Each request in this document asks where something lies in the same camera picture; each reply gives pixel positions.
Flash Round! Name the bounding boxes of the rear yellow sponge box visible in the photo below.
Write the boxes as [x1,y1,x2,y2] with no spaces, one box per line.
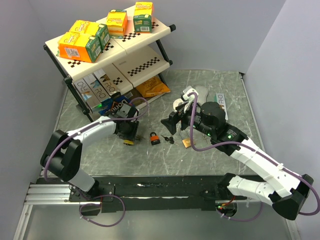
[69,20,110,50]

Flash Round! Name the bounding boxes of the front orange sponge box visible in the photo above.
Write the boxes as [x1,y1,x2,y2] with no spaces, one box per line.
[58,32,102,63]

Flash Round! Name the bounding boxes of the black head key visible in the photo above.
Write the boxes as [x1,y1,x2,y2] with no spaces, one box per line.
[161,135,178,146]

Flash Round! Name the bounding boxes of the left aluminium frame rail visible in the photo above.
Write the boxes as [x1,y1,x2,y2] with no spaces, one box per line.
[24,184,71,205]

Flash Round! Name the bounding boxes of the green yellow sponge box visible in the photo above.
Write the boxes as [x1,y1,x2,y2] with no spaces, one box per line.
[132,1,154,33]

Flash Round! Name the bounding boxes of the right RIO box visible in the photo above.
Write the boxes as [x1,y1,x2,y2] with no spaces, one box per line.
[93,69,121,99]

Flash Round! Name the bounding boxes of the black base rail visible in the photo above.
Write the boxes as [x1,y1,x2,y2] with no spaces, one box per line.
[68,174,251,214]

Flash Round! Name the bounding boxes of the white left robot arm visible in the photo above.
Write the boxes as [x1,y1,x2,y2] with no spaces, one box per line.
[40,103,139,201]

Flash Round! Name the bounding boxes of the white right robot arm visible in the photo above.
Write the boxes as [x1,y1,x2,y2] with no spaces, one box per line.
[161,101,314,220]

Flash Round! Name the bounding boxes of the beige two tier shelf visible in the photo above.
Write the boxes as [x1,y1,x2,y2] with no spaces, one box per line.
[43,6,176,118]

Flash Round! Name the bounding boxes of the white toilet paper roll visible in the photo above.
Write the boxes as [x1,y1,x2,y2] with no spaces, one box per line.
[172,98,184,112]

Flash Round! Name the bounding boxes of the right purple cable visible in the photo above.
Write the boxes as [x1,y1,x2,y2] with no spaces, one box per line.
[186,91,320,223]

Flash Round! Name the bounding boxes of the yellow orange sponge pack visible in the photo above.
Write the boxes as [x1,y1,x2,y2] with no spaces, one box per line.
[106,9,128,37]

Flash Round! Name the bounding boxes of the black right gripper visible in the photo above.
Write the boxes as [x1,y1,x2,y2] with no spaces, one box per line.
[161,98,215,137]

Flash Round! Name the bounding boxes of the teal white RIO box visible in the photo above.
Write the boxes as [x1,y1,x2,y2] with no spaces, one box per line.
[215,93,229,120]

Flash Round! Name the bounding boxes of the orange honey dijon bag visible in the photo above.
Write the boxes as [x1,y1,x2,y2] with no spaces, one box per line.
[136,76,171,98]

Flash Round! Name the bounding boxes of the orange padlock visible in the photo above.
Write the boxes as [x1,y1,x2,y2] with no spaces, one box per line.
[150,132,161,146]

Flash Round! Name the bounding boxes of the blue Doritos bag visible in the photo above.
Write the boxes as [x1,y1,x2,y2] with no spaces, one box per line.
[98,96,130,116]

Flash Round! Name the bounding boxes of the yellow padlock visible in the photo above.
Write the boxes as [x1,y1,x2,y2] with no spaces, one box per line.
[123,140,134,146]

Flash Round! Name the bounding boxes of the small silver keys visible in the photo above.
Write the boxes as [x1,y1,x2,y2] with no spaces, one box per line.
[202,134,208,144]

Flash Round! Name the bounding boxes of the middle RIO box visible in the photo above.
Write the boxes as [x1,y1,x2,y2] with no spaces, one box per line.
[83,73,110,108]

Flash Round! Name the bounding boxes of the long shackle brass padlock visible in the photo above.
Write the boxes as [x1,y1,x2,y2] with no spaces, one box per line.
[179,129,191,149]

